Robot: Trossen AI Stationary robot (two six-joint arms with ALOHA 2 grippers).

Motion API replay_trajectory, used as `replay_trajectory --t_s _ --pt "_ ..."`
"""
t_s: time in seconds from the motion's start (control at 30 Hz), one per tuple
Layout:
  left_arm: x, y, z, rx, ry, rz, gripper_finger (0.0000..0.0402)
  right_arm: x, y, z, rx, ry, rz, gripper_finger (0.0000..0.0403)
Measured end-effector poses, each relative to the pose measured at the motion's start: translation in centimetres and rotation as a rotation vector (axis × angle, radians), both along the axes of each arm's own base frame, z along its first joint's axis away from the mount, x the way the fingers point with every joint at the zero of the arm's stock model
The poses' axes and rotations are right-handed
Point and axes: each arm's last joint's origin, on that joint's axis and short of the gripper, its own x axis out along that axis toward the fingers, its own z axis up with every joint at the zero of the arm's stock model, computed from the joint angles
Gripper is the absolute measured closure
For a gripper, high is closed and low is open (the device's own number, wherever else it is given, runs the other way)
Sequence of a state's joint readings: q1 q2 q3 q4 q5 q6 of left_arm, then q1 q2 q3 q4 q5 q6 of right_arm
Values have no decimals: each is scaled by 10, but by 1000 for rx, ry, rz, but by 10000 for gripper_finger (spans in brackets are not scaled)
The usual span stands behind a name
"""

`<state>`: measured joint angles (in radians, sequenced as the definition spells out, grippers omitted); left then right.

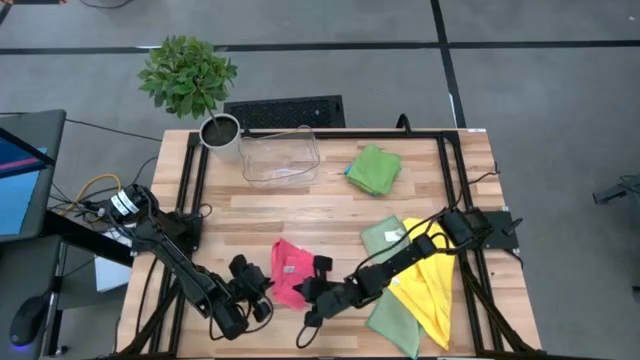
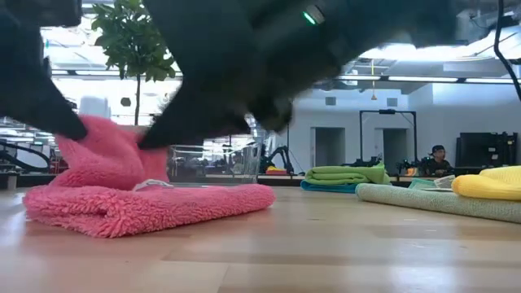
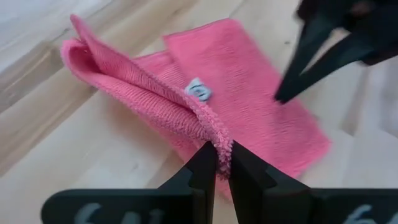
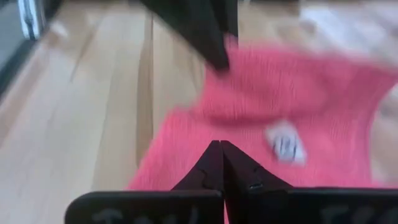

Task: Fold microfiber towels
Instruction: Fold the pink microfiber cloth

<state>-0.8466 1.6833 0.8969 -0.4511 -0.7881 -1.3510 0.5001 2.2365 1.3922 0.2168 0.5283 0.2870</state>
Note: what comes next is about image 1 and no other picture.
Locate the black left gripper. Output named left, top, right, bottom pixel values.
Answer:
left=228, top=253, right=276, bottom=304

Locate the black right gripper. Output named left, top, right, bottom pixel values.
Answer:
left=293, top=255, right=359, bottom=317

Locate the pink microfiber towel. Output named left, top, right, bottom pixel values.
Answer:
left=271, top=238, right=317, bottom=311

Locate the pale green microfiber towel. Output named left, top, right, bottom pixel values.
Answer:
left=359, top=215, right=426, bottom=360

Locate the yellow microfiber towel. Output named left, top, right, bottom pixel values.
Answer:
left=387, top=217, right=457, bottom=351

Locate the bright green microfiber towel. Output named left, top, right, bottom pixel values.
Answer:
left=344, top=144, right=404, bottom=197

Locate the clear plastic bin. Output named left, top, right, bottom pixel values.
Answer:
left=238, top=124, right=322, bottom=189

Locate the white paper sheet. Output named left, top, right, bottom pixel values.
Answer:
left=93, top=224, right=135, bottom=293

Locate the black floor vent grille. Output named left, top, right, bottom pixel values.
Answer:
left=223, top=94, right=347, bottom=130

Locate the green plant in white pot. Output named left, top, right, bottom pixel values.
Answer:
left=137, top=33, right=244, bottom=164

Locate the black computer mouse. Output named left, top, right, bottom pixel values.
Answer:
left=9, top=294, right=49, bottom=347

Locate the black desk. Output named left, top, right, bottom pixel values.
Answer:
left=0, top=209, right=135, bottom=360

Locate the dark computer monitor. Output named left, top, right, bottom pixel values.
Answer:
left=0, top=109, right=67, bottom=244

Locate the black chair base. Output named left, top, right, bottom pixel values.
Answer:
left=592, top=174, right=640, bottom=206

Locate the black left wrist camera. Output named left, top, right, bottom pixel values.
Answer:
left=252, top=299, right=274, bottom=324

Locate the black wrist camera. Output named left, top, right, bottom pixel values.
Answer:
left=252, top=299, right=274, bottom=324
left=303, top=308, right=325, bottom=330

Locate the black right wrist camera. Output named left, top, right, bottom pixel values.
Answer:
left=303, top=308, right=325, bottom=330

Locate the yellow cable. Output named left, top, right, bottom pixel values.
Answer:
left=62, top=173, right=123, bottom=216

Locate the black cable bundle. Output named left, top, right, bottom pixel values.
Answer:
left=47, top=154, right=161, bottom=226

